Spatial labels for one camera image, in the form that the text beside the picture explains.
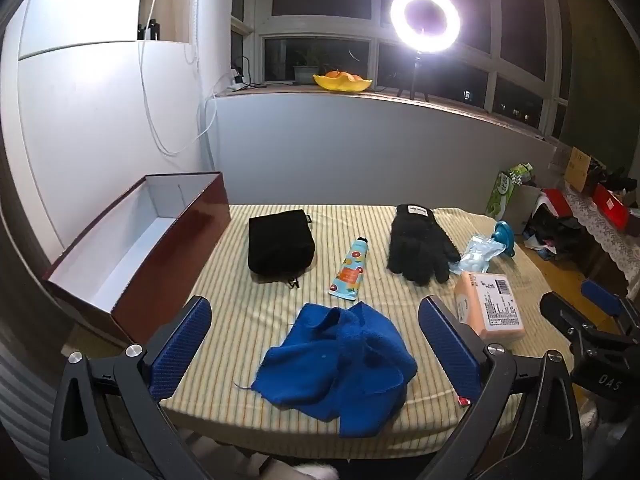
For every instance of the black bag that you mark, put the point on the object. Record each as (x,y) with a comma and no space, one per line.
(612,177)

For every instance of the yellow fruit bowl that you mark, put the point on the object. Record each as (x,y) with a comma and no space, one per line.
(340,85)

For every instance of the red packet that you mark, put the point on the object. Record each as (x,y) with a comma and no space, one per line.
(555,201)

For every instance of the green tissue box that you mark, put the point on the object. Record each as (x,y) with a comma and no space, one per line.
(500,197)

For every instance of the striped yellow table cloth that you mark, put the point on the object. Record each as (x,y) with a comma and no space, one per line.
(250,320)

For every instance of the white window frame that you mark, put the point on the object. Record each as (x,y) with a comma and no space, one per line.
(375,35)

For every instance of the person's right forearm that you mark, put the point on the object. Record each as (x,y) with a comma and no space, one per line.
(615,450)

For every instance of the person's white fuzzy clothing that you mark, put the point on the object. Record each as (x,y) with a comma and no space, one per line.
(315,472)

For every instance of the black velvet pouch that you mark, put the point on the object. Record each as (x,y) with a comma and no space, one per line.
(280,245)

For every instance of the hand cream tube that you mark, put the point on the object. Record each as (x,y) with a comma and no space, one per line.
(350,270)

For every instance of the potted plant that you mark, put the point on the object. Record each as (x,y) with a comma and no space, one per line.
(302,75)

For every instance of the black tripod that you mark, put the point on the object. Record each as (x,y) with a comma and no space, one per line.
(415,75)

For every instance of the white power strip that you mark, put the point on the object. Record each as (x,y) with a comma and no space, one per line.
(237,80)

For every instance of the red box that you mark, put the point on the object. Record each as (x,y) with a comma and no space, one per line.
(612,207)

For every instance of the green patterned carton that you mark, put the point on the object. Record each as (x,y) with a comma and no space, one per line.
(522,172)

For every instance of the pile of clothes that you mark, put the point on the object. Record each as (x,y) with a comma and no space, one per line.
(555,235)

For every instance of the blue suction cup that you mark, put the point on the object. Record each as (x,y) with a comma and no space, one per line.
(505,235)

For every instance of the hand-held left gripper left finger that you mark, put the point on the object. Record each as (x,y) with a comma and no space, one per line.
(181,345)

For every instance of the brown cardboard box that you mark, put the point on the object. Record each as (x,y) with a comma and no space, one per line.
(195,240)

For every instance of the clear plastic packet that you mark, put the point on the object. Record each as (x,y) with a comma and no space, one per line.
(475,257)

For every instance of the grey ribbed panel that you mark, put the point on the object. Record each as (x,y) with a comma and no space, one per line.
(25,405)

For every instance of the brown cardboard sheet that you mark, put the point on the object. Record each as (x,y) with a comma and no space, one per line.
(578,170)

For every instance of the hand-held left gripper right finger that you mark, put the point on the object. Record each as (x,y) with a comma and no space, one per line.
(447,347)

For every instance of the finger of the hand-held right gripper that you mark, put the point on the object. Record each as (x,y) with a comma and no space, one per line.
(560,310)
(597,291)

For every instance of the black knit glove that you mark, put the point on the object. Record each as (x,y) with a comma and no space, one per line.
(415,245)

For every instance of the black clamp mount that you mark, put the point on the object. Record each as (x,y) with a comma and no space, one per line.
(150,30)

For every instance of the blue terry cloth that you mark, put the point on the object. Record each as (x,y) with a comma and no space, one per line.
(340,360)

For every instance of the grey cardboard box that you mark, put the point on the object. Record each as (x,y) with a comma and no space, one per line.
(525,207)

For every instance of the orange wrapped sponge pack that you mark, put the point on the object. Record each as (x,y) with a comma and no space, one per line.
(495,310)

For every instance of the white lace cloth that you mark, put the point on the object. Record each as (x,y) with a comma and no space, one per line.
(607,245)

